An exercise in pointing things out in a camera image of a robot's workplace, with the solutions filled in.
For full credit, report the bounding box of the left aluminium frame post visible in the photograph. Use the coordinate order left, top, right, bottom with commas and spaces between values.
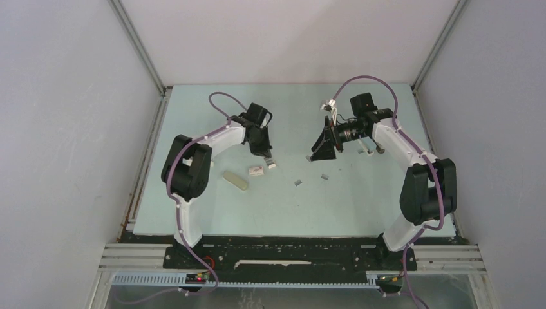
108, 0, 167, 96

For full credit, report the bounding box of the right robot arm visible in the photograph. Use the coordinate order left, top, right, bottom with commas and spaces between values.
309, 93, 457, 269

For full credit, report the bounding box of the olive green stapler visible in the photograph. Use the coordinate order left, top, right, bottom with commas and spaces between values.
223, 171, 249, 191

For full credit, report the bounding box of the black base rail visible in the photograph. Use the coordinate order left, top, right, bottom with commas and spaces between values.
163, 236, 417, 284

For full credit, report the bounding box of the white staple box sleeve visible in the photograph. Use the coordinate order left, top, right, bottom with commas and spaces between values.
248, 166, 265, 176

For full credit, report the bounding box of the light blue stapler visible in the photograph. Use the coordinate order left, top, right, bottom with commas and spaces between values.
358, 140, 374, 156

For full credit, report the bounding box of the aluminium frame post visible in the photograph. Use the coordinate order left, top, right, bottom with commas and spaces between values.
108, 0, 167, 96
411, 0, 470, 95

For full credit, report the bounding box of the right aluminium frame post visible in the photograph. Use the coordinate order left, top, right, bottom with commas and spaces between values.
411, 0, 470, 95

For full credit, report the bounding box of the staple tray box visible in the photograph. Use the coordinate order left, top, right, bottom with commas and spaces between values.
264, 158, 277, 169

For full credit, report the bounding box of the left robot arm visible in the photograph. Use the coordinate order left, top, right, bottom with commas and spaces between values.
161, 103, 272, 268

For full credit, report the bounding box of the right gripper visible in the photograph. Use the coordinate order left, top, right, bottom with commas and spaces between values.
312, 116, 368, 161

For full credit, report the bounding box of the beige brown stapler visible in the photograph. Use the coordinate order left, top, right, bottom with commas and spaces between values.
376, 144, 385, 154

